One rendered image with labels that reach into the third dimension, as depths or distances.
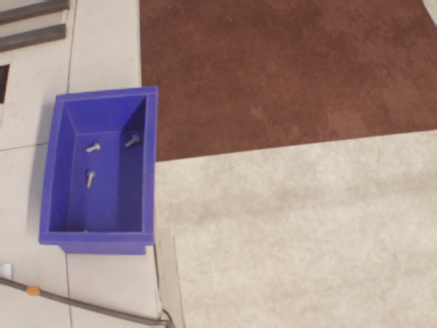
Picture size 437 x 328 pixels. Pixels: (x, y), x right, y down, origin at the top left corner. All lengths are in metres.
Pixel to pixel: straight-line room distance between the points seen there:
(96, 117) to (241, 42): 1.32
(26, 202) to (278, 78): 1.32
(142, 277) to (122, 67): 0.36
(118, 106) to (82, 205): 0.15
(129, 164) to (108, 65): 0.20
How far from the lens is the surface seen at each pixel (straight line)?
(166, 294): 1.24
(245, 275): 1.71
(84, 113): 0.90
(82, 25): 1.10
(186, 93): 2.02
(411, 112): 2.08
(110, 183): 0.88
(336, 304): 1.70
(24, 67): 1.06
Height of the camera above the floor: 1.58
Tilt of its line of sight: 58 degrees down
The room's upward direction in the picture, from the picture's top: 1 degrees counter-clockwise
